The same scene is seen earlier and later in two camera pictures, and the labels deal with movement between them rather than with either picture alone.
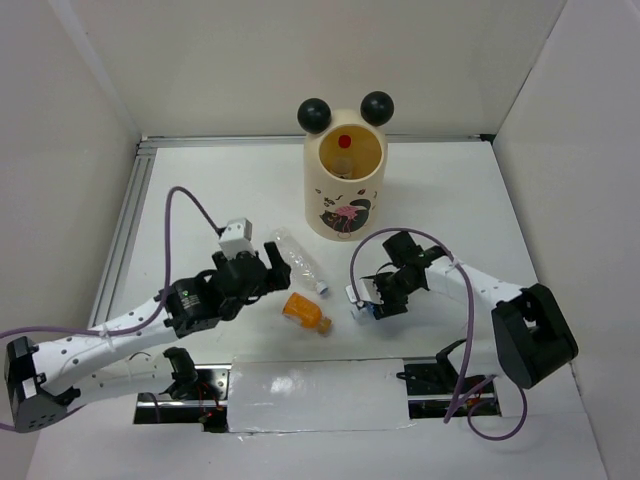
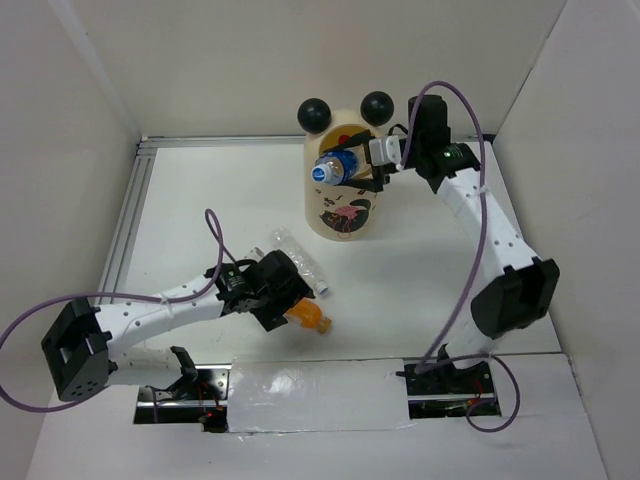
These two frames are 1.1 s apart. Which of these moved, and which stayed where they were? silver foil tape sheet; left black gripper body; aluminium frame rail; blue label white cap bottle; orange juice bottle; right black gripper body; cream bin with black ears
Moved: right black gripper body; left black gripper body; blue label white cap bottle
Stayed: orange juice bottle; aluminium frame rail; silver foil tape sheet; cream bin with black ears
